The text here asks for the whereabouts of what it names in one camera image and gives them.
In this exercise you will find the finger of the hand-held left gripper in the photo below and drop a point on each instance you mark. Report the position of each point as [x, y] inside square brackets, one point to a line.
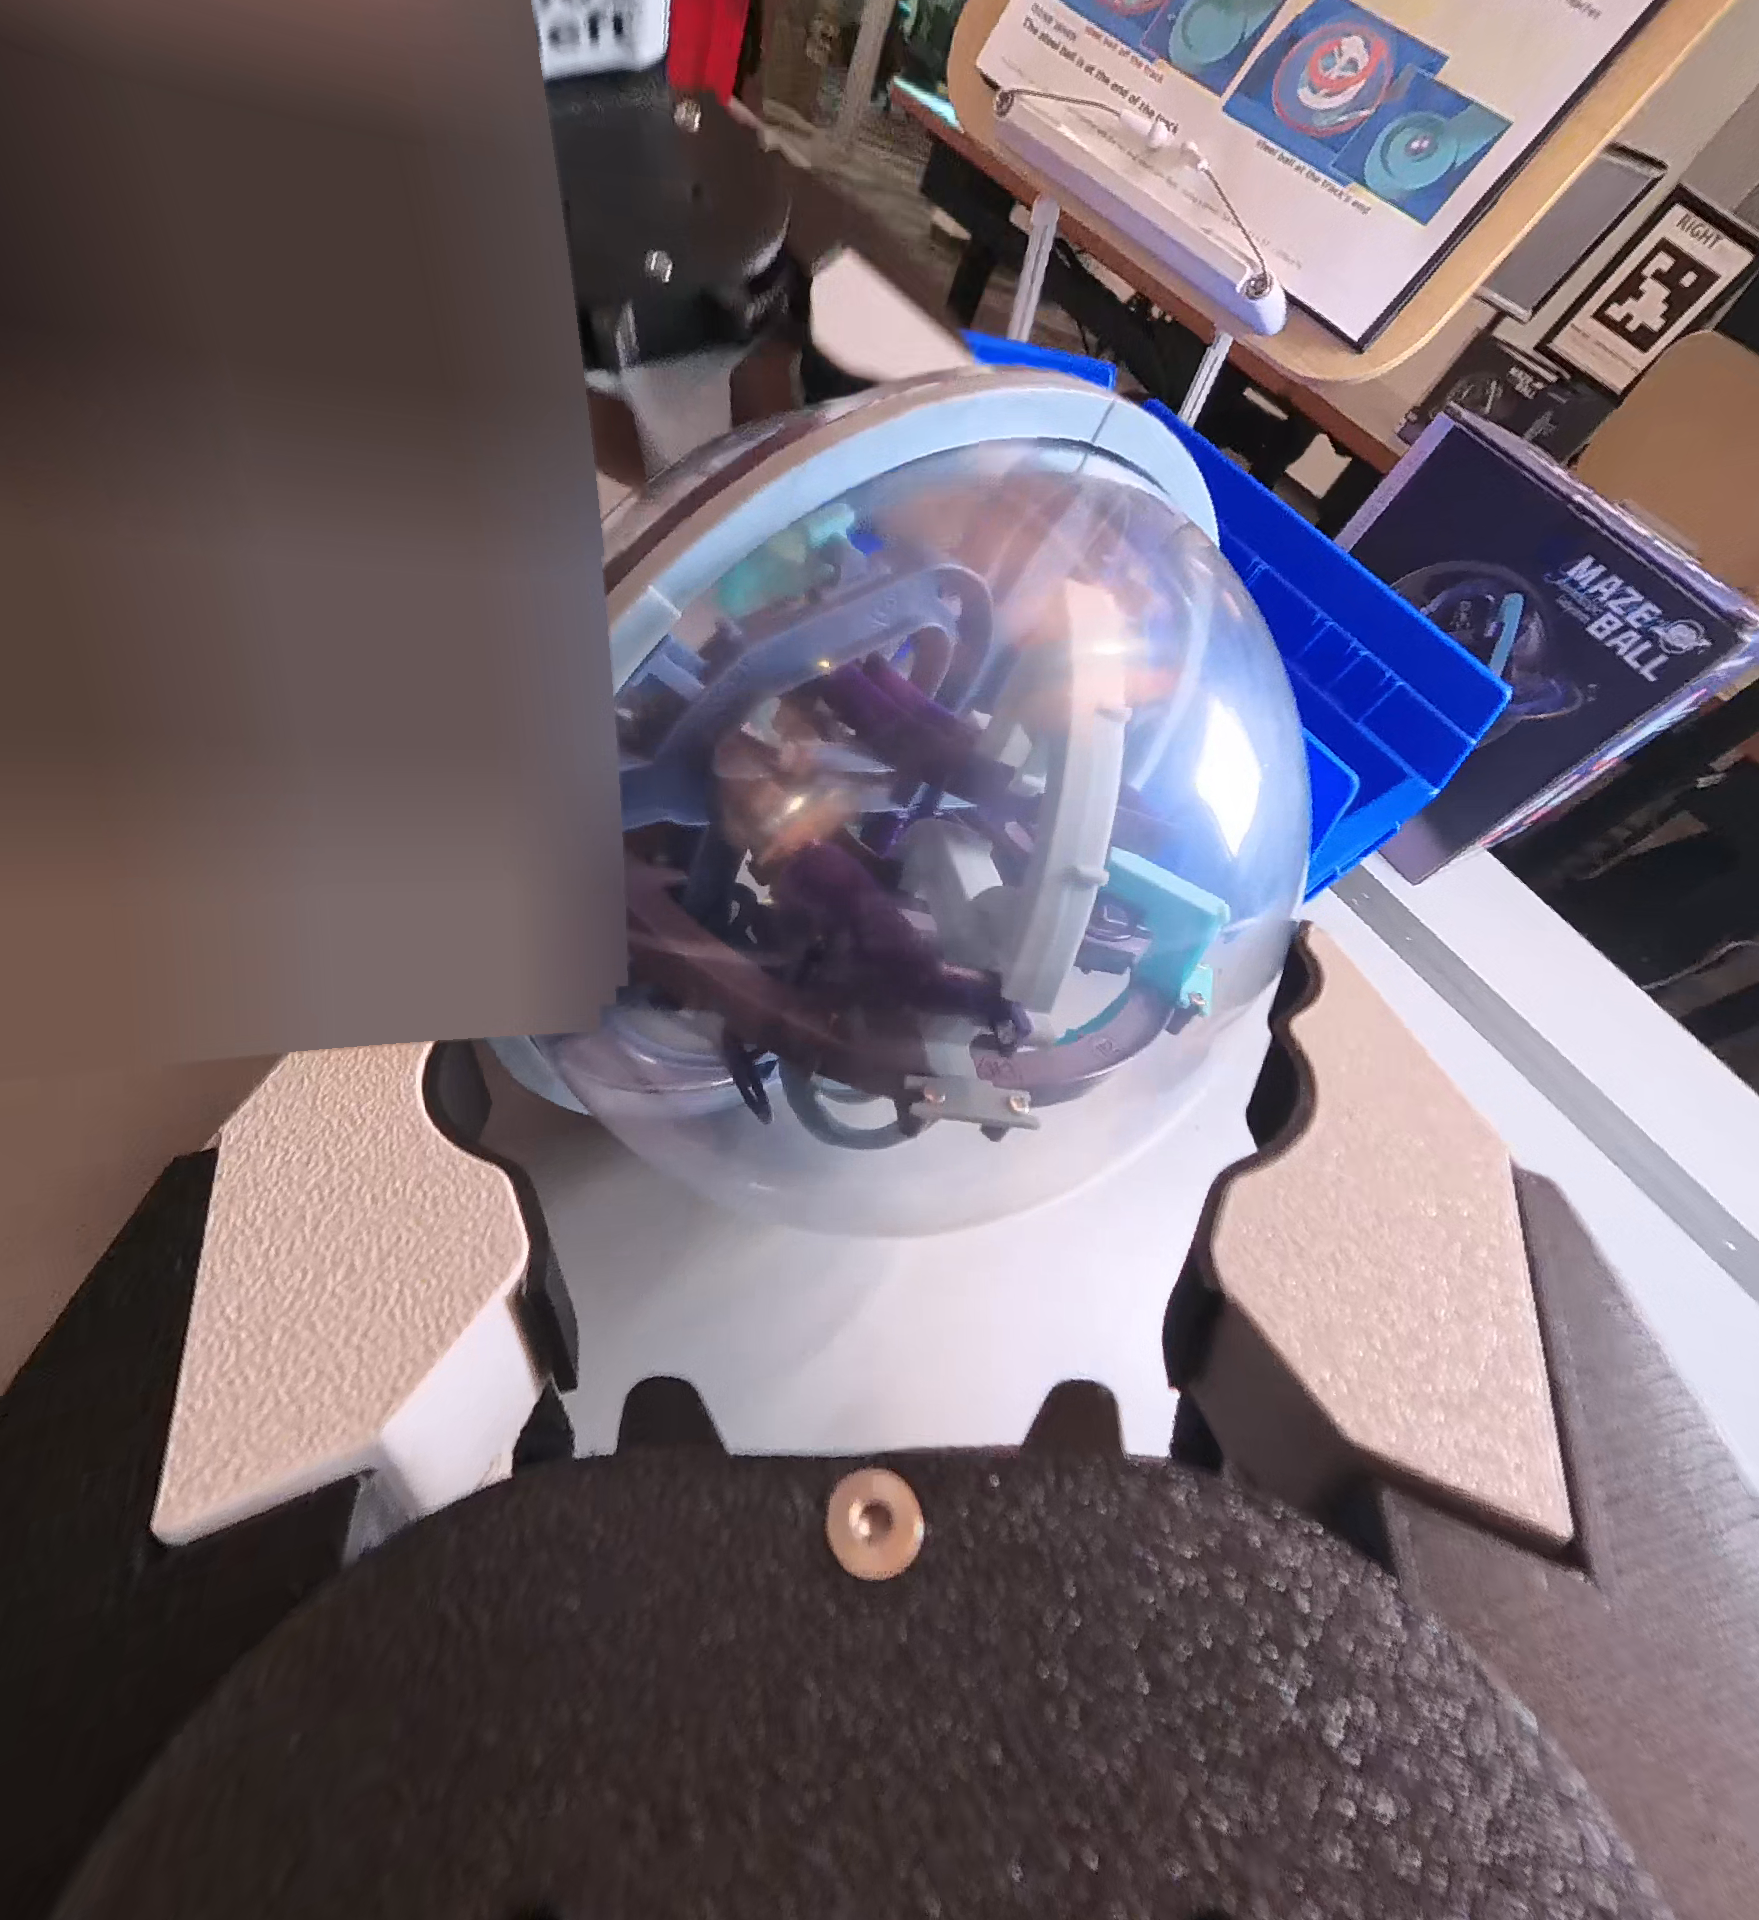
[887, 325]

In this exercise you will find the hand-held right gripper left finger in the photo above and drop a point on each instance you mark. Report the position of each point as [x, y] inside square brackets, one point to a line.
[339, 1291]

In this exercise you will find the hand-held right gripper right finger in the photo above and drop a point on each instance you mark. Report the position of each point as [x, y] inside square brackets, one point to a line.
[1390, 1262]

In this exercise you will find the clear plastic maze ball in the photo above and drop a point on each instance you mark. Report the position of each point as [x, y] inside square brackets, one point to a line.
[954, 841]

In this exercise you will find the dark blue maze ball box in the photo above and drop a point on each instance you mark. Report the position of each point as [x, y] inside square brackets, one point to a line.
[1584, 647]

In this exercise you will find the wooden instruction board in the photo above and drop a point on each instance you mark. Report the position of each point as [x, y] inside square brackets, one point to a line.
[1330, 105]

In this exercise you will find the blue plastic bin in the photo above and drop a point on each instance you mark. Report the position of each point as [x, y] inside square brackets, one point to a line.
[1360, 676]

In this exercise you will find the black and white marker tag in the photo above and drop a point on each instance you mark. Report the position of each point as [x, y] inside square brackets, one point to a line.
[1667, 277]

